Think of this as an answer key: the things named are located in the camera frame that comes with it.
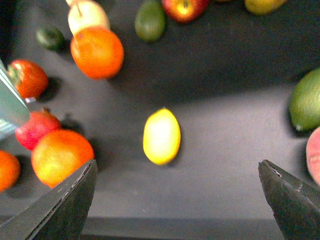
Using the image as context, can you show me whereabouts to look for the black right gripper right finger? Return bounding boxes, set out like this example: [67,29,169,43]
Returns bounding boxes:
[258,160,320,240]

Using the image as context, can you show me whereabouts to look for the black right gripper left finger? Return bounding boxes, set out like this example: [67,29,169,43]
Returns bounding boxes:
[0,160,98,240]

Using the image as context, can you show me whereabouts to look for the yellow lemon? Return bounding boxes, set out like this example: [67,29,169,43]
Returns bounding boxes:
[142,108,181,166]

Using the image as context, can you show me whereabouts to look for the peach on shelf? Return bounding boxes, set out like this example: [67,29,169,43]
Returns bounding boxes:
[305,127,320,186]

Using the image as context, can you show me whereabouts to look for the orange beside lemon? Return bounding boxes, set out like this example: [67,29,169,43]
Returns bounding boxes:
[70,26,125,80]

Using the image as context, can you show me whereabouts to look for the orange near small basket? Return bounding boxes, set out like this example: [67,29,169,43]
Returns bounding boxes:
[31,129,95,188]

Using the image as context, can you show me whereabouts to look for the red pomegranate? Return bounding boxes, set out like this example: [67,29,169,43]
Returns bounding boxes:
[15,107,62,151]

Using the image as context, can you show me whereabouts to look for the small light blue basket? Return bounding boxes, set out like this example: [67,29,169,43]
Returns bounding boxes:
[0,61,30,141]

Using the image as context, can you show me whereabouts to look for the red persimmon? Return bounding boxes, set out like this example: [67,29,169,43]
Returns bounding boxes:
[7,59,49,99]

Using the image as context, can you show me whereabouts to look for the beige pear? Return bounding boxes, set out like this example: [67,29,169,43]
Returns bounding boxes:
[66,0,111,36]

